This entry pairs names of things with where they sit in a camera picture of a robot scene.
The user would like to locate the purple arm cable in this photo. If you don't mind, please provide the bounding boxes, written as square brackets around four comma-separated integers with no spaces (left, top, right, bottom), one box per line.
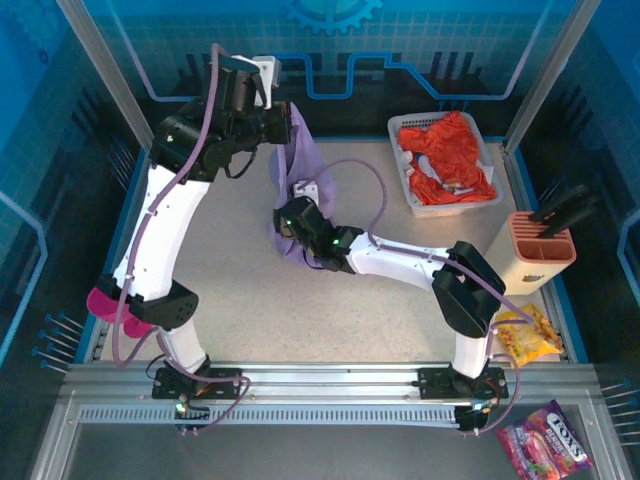
[294,158,524,437]
[112,43,252,437]

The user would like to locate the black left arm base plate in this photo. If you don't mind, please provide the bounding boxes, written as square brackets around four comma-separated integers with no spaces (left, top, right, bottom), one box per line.
[152,366,244,401]

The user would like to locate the aluminium base frame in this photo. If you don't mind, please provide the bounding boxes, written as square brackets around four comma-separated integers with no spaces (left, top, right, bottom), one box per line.
[29,360,639,480]

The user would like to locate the thin black left gripper cable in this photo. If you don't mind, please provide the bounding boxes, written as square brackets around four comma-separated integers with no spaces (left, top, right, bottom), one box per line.
[223,144,257,180]

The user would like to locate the beige knife block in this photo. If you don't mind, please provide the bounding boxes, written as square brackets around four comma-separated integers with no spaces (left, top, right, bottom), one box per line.
[483,210,578,297]

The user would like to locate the purple t-shirt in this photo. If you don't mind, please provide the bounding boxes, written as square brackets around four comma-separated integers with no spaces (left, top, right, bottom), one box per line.
[267,102,339,271]

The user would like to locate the black handled knife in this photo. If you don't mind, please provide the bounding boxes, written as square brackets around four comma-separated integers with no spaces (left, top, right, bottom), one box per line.
[542,194,602,231]
[549,205,600,237]
[529,183,591,222]

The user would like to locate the grey slotted cable duct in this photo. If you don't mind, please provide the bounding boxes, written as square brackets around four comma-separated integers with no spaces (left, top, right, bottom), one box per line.
[78,404,461,427]

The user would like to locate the yellow snack bag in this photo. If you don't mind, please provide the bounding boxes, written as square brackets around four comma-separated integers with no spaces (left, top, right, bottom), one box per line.
[494,303,565,369]

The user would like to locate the aluminium frame post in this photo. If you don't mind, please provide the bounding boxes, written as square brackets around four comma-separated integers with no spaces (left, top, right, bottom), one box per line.
[55,0,157,151]
[504,0,601,154]

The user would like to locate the purple Fox's candy bag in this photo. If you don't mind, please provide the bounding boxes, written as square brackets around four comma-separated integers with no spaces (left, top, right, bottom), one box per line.
[494,399,595,480]

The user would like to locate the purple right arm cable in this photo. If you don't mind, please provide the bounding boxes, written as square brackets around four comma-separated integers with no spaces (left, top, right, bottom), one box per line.
[294,158,524,437]

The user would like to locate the pink goblet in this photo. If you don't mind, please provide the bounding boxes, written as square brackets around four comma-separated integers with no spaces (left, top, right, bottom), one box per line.
[85,287,154,340]

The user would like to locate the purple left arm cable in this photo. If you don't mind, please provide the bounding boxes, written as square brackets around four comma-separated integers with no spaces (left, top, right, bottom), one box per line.
[112,43,252,437]

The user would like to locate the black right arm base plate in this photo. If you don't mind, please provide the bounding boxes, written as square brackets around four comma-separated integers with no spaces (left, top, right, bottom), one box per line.
[417,366,509,401]

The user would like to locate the orange t-shirt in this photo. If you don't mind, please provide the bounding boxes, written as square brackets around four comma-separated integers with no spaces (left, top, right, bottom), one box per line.
[398,110,499,206]

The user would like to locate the white plastic basket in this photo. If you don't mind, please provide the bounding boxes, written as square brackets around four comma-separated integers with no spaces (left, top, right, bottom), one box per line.
[387,111,505,219]

